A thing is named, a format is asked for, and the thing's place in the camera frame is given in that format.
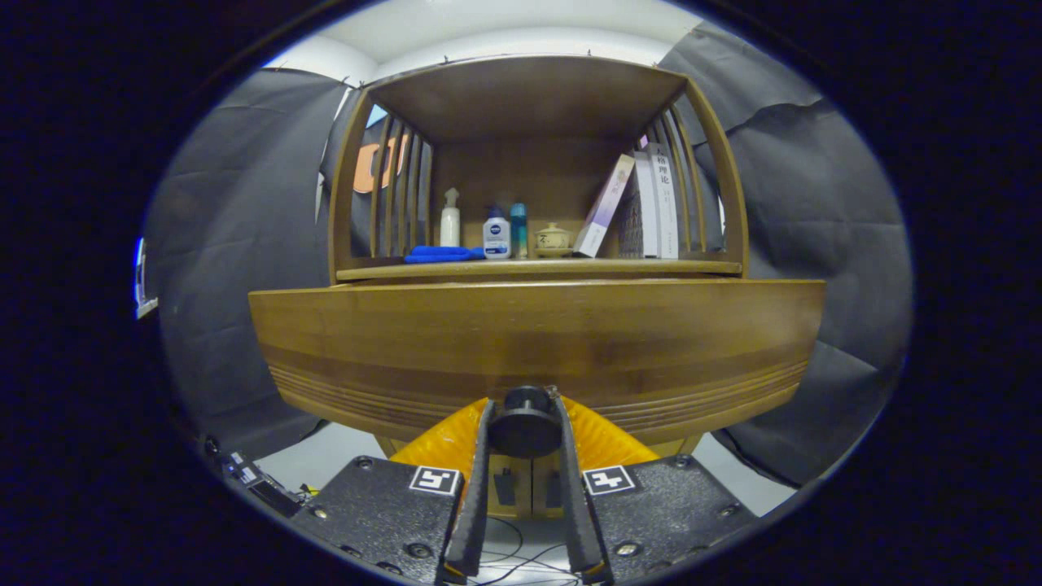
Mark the white book black lettering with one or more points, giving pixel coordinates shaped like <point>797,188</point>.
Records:
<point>664,203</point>

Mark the black round drawer knob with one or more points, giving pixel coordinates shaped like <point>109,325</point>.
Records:
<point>525,423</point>

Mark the purple white flat box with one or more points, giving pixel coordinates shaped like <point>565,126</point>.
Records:
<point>604,207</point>

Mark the white pump bottle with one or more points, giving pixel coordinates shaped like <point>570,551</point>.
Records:
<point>449,224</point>

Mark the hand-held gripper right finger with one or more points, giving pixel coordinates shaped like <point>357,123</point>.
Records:
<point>574,505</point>

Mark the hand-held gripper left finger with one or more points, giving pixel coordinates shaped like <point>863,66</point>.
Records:
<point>476,505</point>

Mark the white lotion bottle blue cap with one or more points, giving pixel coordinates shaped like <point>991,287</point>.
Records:
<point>496,236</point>

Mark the black electronic device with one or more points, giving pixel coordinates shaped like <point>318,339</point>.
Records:
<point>260,484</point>

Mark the blue folded cloth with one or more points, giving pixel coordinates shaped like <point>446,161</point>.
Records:
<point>440,255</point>

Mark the wooden cabinet door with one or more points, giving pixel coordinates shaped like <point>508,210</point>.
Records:
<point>547,506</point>
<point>511,509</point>

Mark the brown wooden drawer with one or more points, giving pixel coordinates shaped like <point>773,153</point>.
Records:
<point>529,342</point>

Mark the teal slim bottle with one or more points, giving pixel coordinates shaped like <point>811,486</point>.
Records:
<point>518,228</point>

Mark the beige lidded teacup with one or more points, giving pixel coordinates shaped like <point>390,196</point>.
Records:
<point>553,239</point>

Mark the brown wooden cabinet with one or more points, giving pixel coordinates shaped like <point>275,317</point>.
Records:
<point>529,98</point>

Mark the wooden countertop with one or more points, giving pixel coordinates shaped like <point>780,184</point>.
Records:
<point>570,267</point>

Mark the dark patterned book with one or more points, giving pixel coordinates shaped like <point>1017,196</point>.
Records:
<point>631,224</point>

